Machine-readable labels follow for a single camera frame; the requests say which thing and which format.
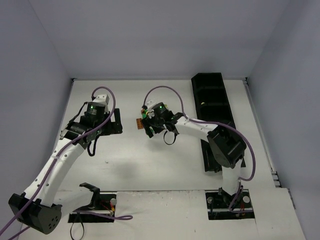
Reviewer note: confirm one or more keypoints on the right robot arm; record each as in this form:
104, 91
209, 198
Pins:
227, 147

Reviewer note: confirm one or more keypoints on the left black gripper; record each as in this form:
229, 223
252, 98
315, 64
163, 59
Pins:
115, 122

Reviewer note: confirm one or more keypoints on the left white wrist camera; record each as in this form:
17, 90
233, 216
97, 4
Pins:
104, 100

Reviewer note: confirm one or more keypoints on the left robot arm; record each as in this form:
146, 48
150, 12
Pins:
39, 207

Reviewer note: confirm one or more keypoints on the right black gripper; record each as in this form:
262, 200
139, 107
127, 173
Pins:
148, 127

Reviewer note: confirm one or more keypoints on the black compartment bin row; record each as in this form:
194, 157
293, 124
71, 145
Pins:
210, 88

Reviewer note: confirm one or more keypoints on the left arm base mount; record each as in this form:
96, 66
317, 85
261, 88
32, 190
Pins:
102, 203

